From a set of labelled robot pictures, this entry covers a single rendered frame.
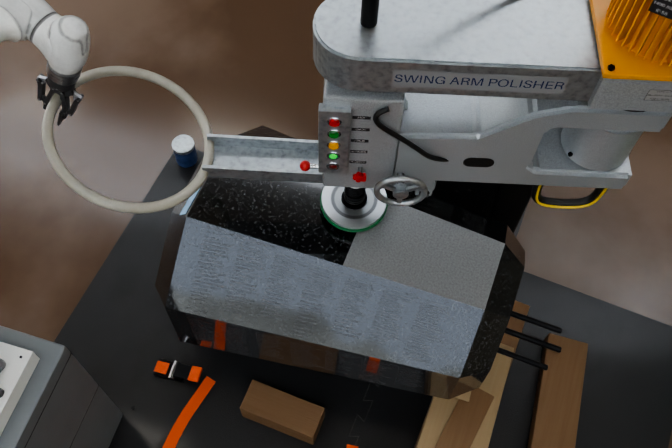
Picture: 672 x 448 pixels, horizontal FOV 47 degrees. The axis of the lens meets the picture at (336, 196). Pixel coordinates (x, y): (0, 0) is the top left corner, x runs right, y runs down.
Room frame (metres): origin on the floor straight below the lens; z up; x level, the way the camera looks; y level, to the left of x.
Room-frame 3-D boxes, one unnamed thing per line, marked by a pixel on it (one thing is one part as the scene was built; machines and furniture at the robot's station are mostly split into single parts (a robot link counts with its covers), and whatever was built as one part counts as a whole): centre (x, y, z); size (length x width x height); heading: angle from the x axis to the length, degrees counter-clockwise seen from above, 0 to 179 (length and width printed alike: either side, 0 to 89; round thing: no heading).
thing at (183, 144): (1.92, 0.70, 0.08); 0.10 x 0.10 x 0.13
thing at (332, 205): (1.24, -0.06, 0.88); 0.21 x 0.21 x 0.01
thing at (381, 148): (1.24, -0.14, 1.32); 0.36 x 0.22 x 0.45; 90
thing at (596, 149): (1.24, -0.72, 1.35); 0.19 x 0.19 x 0.20
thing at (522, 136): (1.23, -0.45, 1.31); 0.74 x 0.23 x 0.49; 90
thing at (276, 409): (0.76, 0.17, 0.07); 0.30 x 0.12 x 0.12; 71
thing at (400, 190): (1.12, -0.18, 1.20); 0.15 x 0.10 x 0.15; 90
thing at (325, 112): (1.13, 0.01, 1.38); 0.08 x 0.03 x 0.28; 90
